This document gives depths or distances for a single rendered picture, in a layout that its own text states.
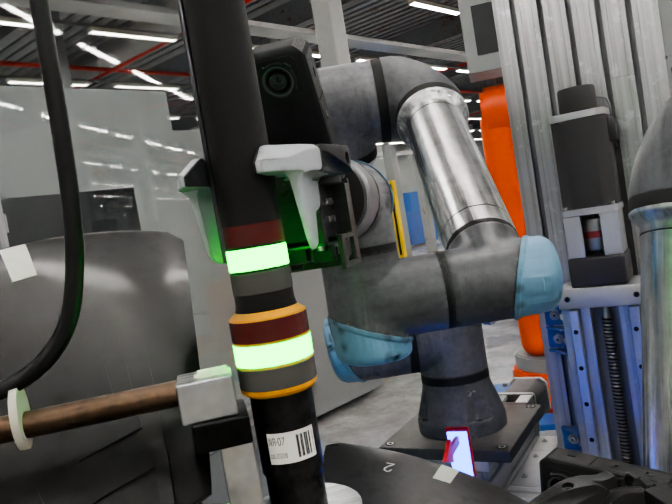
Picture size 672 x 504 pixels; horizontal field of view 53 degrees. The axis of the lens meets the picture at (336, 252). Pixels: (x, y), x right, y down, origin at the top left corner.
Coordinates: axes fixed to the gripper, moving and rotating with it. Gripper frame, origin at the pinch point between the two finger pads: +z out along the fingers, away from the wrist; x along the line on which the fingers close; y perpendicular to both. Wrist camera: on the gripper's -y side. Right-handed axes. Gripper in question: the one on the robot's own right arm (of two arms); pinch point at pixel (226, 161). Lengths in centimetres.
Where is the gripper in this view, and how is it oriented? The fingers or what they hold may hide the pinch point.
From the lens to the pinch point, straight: 36.2
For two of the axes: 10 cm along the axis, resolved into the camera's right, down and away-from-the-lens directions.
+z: -2.2, 0.8, -9.7
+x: -9.6, 1.5, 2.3
